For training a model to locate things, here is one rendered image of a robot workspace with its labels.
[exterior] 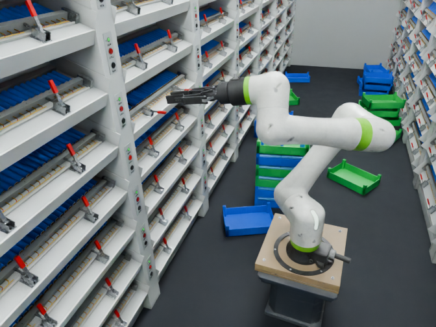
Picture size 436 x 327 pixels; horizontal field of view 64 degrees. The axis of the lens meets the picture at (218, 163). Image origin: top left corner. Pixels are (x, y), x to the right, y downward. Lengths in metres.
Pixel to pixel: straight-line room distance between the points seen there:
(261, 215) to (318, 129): 1.15
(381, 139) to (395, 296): 0.90
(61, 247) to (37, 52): 0.55
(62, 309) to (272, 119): 0.87
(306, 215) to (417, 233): 1.10
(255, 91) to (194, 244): 1.16
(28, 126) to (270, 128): 0.67
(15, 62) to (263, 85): 0.67
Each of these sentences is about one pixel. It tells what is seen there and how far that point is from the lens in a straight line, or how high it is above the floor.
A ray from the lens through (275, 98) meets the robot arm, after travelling 1.10.
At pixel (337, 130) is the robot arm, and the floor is 0.91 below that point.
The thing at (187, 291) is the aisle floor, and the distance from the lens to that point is 1.84.
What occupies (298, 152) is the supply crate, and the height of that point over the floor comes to 0.42.
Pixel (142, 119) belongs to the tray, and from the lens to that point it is 1.39.
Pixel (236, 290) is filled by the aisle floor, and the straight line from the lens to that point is 1.83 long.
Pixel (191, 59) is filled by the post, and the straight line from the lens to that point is 1.77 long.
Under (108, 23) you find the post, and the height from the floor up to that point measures 1.26.
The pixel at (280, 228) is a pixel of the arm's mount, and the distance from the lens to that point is 1.66.
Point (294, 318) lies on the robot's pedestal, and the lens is 1.73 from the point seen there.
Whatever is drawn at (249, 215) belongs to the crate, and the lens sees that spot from 2.23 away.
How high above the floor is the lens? 1.43
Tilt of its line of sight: 31 degrees down
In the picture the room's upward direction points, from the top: 2 degrees counter-clockwise
